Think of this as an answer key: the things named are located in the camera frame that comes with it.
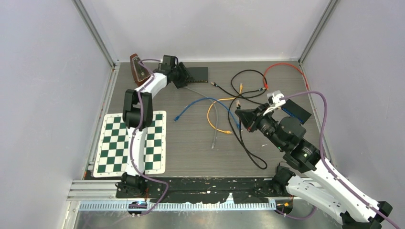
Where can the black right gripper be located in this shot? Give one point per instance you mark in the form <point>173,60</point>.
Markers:
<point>250,117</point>

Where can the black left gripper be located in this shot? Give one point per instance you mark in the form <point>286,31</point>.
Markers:
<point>185,76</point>

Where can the dark grey network switch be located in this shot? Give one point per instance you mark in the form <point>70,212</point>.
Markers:
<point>198,75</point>

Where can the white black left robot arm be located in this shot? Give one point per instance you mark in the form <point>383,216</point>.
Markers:
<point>138,113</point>

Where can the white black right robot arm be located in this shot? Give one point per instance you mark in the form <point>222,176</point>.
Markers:
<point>349,207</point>

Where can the brown wooden metronome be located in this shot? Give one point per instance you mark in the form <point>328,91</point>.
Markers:
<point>139,72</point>

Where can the green white chessboard mat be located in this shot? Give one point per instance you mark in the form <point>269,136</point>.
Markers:
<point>112,151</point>

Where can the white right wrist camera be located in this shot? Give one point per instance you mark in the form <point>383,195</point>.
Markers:
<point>275,100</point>

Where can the black blue network switch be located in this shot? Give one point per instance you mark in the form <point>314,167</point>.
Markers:
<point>294,110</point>

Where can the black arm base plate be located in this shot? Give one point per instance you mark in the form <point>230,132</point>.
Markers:
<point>206,190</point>

